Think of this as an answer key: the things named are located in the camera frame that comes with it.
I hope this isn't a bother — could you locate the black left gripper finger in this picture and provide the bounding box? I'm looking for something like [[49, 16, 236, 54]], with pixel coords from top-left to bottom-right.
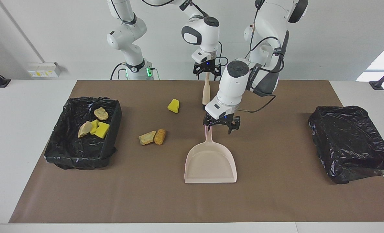
[[203, 116, 215, 132], [226, 116, 241, 135]]

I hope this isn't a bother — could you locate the beige hand brush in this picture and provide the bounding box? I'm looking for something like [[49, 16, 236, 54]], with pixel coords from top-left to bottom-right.
[[202, 72, 212, 110]]

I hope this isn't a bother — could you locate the pink plastic dustpan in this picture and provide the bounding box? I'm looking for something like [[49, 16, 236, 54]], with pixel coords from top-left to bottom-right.
[[184, 125, 237, 184]]

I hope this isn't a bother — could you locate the brown fried bun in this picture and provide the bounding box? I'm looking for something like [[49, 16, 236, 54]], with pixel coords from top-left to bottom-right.
[[154, 129, 166, 145]]

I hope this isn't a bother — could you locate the pale toast chunk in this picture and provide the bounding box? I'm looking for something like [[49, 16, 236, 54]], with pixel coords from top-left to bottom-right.
[[138, 130, 157, 146]]

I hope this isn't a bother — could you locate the pale lumpy bread piece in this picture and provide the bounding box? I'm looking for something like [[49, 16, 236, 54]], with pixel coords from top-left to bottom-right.
[[94, 107, 109, 121]]

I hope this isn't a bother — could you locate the green yellow sponge piece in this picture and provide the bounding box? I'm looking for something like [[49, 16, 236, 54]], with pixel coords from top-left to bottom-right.
[[94, 122, 110, 139]]

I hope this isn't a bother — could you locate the orange striped bread piece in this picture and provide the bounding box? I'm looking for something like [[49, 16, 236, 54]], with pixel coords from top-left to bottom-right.
[[78, 121, 93, 138]]

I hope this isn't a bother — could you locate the black bag lined bin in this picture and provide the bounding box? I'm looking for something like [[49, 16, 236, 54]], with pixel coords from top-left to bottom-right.
[[308, 105, 384, 184], [44, 96, 123, 170]]

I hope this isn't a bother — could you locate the large yellow sponge piece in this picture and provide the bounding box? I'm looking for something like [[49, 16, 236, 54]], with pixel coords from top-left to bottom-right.
[[167, 99, 180, 114]]

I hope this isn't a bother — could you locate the brown paper mat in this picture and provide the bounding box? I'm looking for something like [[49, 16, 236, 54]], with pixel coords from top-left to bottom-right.
[[9, 80, 384, 224]]

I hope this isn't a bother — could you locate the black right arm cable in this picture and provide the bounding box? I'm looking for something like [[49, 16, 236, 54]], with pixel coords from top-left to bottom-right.
[[142, 0, 228, 67]]

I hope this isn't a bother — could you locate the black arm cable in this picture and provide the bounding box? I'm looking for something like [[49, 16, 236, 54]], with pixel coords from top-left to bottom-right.
[[237, 0, 284, 114], [142, 0, 228, 67]]

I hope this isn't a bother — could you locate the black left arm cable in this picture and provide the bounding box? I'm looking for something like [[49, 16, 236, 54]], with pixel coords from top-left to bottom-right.
[[237, 0, 284, 114]]

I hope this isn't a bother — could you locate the black right base cable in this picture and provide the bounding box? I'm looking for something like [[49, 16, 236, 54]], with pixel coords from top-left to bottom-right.
[[110, 63, 125, 81]]

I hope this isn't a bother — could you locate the white wall socket box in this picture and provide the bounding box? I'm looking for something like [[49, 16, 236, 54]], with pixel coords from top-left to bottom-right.
[[27, 62, 62, 78]]

